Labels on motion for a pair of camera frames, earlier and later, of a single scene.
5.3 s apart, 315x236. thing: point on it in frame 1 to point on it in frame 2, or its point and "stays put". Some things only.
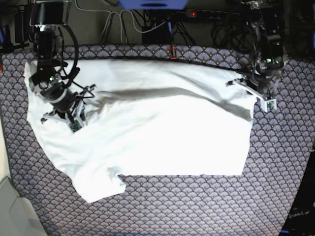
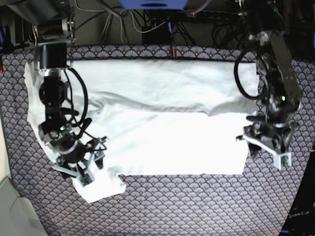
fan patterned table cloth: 257,203 stays put
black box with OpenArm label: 300,219 stays put
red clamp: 175,56 stays put
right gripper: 264,72 to 270,126
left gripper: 54,91 to 74,157
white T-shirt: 150,118 stays put
